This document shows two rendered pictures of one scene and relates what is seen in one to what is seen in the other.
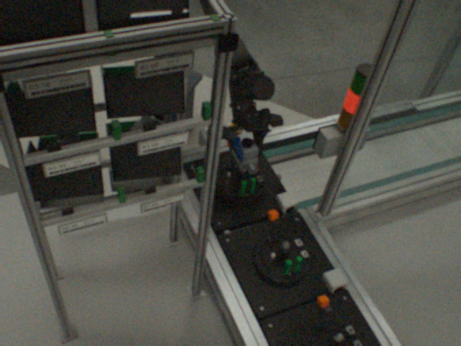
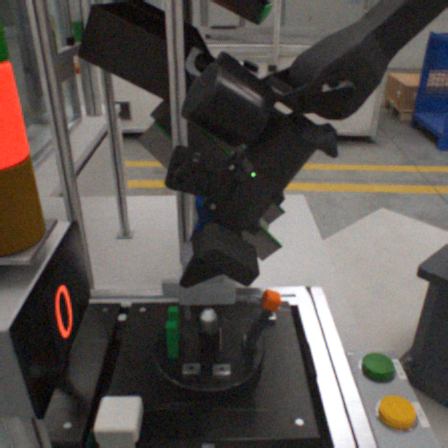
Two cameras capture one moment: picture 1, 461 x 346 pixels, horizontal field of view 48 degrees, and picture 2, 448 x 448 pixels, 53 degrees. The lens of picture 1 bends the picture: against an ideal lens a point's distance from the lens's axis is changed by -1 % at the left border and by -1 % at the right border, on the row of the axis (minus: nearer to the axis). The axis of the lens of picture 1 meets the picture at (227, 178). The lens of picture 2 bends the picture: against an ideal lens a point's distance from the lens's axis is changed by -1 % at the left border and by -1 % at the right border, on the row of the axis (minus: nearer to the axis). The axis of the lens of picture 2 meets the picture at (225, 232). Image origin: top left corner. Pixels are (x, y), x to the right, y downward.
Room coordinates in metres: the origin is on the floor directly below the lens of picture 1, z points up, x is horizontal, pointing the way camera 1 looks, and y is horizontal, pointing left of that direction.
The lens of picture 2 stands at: (1.16, -0.40, 1.39)
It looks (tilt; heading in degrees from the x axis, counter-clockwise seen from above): 29 degrees down; 119
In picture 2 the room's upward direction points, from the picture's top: straight up
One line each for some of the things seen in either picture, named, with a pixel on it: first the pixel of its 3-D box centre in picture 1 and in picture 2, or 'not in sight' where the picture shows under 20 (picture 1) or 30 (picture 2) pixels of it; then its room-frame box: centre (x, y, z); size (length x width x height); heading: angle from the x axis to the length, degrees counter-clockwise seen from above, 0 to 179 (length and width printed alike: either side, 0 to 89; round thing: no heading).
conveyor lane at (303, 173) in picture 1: (330, 180); not in sight; (1.06, -0.31, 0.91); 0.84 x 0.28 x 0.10; 120
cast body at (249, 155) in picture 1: (247, 153); (197, 269); (0.93, -0.04, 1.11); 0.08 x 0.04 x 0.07; 30
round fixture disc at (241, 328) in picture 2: (239, 183); (209, 352); (0.93, -0.03, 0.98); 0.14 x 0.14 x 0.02
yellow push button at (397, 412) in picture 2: not in sight; (396, 413); (1.16, 0.00, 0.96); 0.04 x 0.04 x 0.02
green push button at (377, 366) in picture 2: not in sight; (377, 368); (1.13, 0.06, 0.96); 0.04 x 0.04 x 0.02
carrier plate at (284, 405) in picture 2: (238, 188); (209, 363); (0.93, -0.03, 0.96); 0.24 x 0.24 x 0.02; 30
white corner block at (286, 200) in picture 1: (286, 203); (119, 423); (0.90, -0.17, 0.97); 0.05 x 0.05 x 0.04; 30
